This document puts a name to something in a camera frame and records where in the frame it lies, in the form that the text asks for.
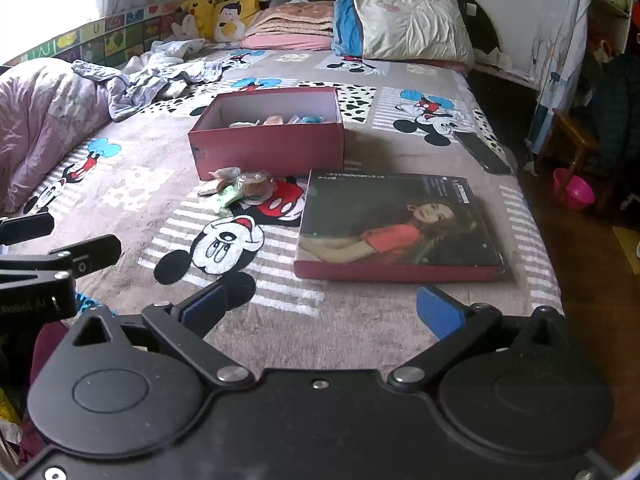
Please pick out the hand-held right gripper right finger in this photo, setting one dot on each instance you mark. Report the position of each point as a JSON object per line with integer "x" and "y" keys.
{"x": 442, "y": 315}

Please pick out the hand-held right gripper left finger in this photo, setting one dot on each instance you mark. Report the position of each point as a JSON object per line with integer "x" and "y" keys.
{"x": 197, "y": 310}

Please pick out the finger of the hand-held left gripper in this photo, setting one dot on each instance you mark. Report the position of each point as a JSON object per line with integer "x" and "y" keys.
{"x": 30, "y": 228}
{"x": 90, "y": 252}

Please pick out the light green clay packet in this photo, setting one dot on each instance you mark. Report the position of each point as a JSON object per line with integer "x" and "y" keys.
{"x": 225, "y": 200}

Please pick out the pink cardboard box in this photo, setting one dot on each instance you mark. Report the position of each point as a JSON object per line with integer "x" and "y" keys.
{"x": 270, "y": 150}

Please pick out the person's maroon clothing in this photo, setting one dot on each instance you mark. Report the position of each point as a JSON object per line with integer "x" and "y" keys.
{"x": 50, "y": 342}

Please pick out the cartoon mouse printed blanket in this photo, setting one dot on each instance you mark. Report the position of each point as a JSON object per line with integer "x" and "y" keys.
{"x": 125, "y": 200}

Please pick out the box lid with portrait print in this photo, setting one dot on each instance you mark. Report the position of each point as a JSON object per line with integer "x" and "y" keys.
{"x": 400, "y": 225}

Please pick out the purple quilt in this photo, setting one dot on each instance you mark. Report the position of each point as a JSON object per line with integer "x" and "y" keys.
{"x": 45, "y": 120}

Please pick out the brown clay packet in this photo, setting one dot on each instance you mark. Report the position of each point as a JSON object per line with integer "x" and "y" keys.
{"x": 207, "y": 192}

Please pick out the beige clay packet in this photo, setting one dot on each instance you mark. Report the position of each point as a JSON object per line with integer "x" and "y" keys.
{"x": 225, "y": 175}

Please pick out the crumpled striped cloth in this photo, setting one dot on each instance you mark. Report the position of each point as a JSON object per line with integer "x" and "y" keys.
{"x": 130, "y": 82}

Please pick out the pink plastic basin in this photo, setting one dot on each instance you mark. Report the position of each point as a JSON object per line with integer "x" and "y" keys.
{"x": 575, "y": 192}

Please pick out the pile of coloured clay packets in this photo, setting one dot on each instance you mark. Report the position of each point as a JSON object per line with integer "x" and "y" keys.
{"x": 272, "y": 120}

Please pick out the crumpled white cloth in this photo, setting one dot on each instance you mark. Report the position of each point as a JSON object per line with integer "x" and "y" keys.
{"x": 165, "y": 50}

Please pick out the wooden stool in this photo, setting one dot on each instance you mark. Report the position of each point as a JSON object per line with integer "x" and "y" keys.
{"x": 575, "y": 135}

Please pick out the white plush toy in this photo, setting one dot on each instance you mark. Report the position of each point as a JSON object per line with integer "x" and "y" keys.
{"x": 184, "y": 27}

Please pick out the papers on bedside ledge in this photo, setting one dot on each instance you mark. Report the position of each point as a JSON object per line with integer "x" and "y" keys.
{"x": 500, "y": 62}

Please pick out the dark jacket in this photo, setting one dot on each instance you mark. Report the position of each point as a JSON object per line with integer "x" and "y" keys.
{"x": 615, "y": 110}

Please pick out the yellow plush toy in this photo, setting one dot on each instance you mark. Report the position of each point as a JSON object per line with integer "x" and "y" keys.
{"x": 202, "y": 7}

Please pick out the yellow cartoon cushion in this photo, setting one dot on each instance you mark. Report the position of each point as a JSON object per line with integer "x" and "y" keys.
{"x": 235, "y": 17}

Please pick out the pink pillow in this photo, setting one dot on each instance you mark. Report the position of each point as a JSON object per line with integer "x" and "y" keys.
{"x": 285, "y": 42}

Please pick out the tree printed fabric wardrobe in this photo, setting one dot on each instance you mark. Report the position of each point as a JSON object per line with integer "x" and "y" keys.
{"x": 560, "y": 45}

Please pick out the cream and blue pillow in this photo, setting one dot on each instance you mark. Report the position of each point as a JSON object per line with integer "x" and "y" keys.
{"x": 415, "y": 20}

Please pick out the dark wooden headboard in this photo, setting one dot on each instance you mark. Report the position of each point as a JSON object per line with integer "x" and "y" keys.
{"x": 480, "y": 15}

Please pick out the folded peach quilted blanket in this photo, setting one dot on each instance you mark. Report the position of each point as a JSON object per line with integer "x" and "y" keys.
{"x": 295, "y": 17}

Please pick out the colourful foam wall padding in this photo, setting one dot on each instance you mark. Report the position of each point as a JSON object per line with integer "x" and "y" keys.
{"x": 110, "y": 32}

